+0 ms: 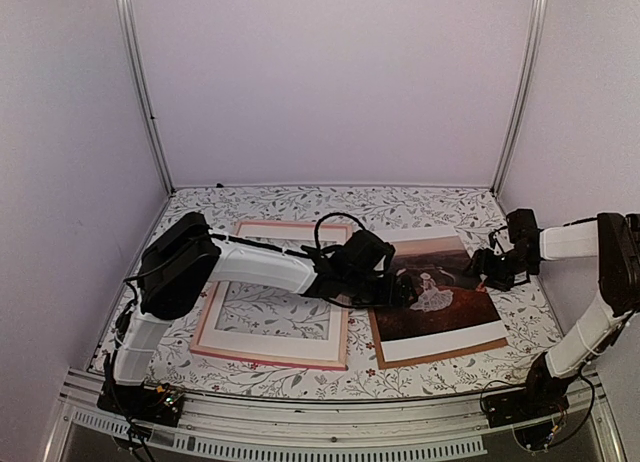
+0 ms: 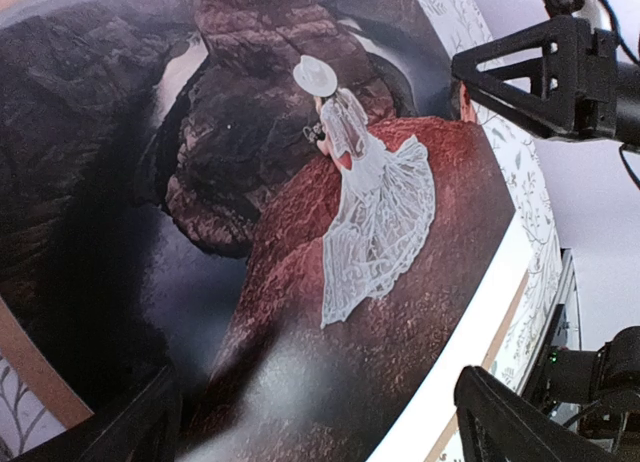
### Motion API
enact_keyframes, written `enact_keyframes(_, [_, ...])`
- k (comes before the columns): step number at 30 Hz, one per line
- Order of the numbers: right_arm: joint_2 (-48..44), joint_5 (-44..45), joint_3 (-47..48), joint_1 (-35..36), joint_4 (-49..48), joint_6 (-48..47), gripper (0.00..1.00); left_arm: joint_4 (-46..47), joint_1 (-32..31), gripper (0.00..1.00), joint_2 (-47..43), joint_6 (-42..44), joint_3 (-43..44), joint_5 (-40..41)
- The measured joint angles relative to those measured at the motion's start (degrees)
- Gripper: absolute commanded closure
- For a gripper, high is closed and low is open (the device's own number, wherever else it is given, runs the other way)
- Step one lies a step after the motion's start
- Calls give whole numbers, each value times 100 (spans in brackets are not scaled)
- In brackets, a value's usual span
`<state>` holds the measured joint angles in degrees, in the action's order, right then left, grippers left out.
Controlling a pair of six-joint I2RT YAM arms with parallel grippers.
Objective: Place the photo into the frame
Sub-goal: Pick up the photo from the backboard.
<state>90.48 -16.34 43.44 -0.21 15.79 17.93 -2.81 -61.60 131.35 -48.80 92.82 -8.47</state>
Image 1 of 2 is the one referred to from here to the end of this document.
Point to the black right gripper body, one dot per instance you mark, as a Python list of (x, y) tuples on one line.
[(501, 273)]

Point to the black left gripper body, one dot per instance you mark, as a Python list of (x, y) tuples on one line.
[(365, 295)]

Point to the canyon landscape photo print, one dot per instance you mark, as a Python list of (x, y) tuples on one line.
[(447, 297)]

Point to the brown fibreboard backing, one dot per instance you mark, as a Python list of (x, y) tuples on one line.
[(425, 349)]

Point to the white mat board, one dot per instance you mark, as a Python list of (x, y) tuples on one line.
[(268, 325)]

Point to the pink wooden picture frame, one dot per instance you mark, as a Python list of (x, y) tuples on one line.
[(270, 257)]

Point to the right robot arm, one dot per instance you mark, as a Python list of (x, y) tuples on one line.
[(606, 246)]

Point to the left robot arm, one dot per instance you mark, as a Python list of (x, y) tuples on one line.
[(173, 272)]

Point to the perforated metal strip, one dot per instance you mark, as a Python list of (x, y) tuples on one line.
[(251, 430)]

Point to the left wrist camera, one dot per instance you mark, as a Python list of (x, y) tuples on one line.
[(364, 251)]

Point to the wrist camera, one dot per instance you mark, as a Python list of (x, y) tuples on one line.
[(522, 226), (364, 251)]

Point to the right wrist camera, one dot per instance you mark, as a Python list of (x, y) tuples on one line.
[(522, 226)]

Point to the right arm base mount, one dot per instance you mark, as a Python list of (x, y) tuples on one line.
[(514, 406)]

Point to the aluminium front rail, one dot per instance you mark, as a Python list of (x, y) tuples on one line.
[(83, 432)]

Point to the right aluminium corner post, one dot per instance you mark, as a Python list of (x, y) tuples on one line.
[(525, 80)]

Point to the aluminium corner post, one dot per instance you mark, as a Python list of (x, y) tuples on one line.
[(126, 16), (525, 80)]

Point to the left aluminium corner post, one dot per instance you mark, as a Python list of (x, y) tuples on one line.
[(126, 16)]

